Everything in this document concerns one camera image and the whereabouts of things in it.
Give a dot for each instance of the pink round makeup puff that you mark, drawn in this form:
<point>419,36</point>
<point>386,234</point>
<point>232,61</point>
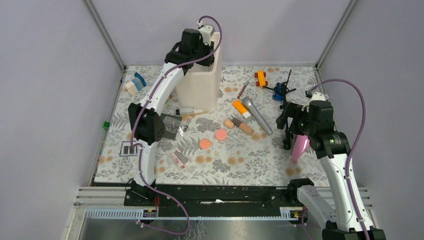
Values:
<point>221,134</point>

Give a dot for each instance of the blue white stacked bricks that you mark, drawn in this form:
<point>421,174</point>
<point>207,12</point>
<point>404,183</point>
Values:
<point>136,84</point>

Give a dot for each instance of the orange white cream tube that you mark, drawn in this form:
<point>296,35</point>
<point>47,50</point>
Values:
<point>241,109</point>

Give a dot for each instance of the clear bag with tweezers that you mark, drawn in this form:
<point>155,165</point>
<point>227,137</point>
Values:
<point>173,124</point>

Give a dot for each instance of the white drawer organizer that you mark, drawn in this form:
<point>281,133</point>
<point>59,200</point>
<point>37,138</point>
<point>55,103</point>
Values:
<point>201,85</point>

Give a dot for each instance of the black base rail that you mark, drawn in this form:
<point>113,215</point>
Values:
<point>171,200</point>

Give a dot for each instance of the yellow red toy brick car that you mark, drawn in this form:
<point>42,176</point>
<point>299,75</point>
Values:
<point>260,77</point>

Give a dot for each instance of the dark grey brick baseplate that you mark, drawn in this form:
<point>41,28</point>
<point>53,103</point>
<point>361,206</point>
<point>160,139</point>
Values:
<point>166,135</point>

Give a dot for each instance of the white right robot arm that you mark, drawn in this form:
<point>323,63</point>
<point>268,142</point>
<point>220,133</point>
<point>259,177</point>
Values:
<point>348,219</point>

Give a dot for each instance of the green small cube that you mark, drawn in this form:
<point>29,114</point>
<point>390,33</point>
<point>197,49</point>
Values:
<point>106,125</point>

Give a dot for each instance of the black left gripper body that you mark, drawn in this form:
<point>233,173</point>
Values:
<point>203,50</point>

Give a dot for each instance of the silver toy microphone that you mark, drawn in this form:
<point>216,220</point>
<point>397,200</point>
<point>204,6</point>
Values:
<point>248,103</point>

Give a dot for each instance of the clear bottle black cap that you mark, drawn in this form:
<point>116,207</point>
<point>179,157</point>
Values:
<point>183,111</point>

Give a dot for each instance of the blue toy brick car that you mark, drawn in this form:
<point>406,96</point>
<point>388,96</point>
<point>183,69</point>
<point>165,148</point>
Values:
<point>278,92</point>

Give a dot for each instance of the beige makeup sponge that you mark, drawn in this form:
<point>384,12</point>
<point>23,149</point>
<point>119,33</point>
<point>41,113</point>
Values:
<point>229,124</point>

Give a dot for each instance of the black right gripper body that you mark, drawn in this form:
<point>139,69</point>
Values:
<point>300,124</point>

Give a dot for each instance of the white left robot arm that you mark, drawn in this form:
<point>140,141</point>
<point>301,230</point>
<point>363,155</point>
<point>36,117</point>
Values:
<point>145,122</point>

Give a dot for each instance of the orange round makeup puff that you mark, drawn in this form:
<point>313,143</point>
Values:
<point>204,143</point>

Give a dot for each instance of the gold thin makeup pencil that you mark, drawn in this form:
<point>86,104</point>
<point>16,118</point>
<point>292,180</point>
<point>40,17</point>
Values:
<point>195,114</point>

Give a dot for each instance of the pink plastic scoop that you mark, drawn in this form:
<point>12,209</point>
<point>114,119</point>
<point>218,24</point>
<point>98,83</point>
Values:
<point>299,145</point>

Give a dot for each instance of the false eyelash box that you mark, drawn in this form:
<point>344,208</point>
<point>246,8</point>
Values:
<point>179,158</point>

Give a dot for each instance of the beige foundation bottle grey cap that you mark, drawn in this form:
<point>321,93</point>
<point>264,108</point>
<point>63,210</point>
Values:
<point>242,126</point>

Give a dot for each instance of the red lip gloss tube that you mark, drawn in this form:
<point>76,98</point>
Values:
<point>243,89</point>

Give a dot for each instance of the clear black mascara tube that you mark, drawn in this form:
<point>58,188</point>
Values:
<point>186,125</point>

